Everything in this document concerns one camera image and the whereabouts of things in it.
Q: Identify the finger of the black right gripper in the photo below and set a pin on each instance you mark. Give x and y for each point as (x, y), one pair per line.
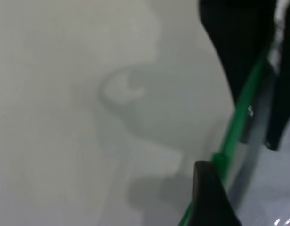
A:
(239, 42)
(286, 101)

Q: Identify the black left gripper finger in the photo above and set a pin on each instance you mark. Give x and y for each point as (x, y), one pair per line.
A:
(211, 197)

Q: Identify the green zipper slider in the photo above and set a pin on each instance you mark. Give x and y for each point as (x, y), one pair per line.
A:
(219, 158)

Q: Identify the clear plastic zip bag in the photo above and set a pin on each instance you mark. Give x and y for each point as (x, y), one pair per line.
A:
(234, 131)

